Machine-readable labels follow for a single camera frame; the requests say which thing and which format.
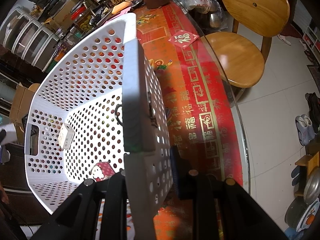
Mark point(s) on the white perforated plastic basket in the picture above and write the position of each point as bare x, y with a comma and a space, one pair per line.
105, 88

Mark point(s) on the metal pots on floor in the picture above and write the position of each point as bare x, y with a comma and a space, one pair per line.
303, 210

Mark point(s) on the white charger with prongs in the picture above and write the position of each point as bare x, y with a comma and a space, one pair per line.
65, 137

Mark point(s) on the blue slippers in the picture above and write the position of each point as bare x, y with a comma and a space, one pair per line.
304, 129

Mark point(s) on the glass pickle jar red lid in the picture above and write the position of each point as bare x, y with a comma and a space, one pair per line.
81, 17

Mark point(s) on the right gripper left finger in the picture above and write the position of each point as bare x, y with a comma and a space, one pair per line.
94, 209

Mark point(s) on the wooden chair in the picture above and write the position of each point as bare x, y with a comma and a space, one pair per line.
242, 52

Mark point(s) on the red floral tablecloth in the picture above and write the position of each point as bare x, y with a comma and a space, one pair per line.
203, 118

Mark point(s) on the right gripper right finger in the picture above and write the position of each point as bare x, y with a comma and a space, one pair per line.
220, 204

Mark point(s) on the cardboard box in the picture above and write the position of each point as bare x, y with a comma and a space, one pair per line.
20, 107

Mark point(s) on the white bookshelf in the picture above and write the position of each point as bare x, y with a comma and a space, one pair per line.
311, 37

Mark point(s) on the red white cartoon charger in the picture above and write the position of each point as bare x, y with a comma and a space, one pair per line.
102, 171

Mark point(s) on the white plastic drawer tower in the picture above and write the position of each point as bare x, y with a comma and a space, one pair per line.
29, 39

